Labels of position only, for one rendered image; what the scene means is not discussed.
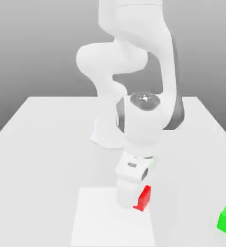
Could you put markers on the small red cube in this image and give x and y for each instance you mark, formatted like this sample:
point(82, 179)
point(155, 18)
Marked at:
point(144, 197)

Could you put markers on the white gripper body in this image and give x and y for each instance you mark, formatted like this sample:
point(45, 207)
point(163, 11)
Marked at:
point(126, 194)

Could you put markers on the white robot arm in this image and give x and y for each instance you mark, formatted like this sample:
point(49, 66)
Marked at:
point(137, 127)

